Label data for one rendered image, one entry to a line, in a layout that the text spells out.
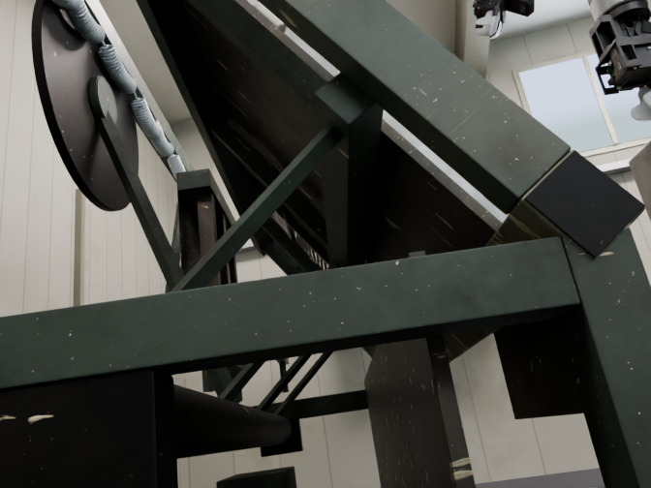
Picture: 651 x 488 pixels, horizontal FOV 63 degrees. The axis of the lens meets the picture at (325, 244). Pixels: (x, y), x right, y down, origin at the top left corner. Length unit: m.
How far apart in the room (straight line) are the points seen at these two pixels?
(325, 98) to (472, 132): 0.23
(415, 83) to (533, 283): 0.32
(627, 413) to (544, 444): 3.85
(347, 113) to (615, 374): 0.50
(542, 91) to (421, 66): 4.59
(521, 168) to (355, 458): 3.97
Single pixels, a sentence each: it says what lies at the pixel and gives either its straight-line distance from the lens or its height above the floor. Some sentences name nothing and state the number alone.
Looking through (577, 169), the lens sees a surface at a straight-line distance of 0.78.
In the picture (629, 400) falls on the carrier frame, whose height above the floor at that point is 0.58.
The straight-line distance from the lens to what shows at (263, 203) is 0.82.
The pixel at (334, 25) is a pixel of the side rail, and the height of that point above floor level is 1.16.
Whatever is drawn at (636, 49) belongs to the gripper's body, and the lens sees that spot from 0.97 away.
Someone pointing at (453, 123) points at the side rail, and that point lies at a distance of 0.77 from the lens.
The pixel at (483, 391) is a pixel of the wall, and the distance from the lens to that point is 4.52.
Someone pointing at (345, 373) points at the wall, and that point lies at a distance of 4.60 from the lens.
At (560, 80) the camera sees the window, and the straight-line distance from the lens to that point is 5.47.
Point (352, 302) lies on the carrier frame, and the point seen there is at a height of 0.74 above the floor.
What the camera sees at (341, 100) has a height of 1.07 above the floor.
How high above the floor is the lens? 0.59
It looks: 20 degrees up
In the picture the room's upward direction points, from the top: 8 degrees counter-clockwise
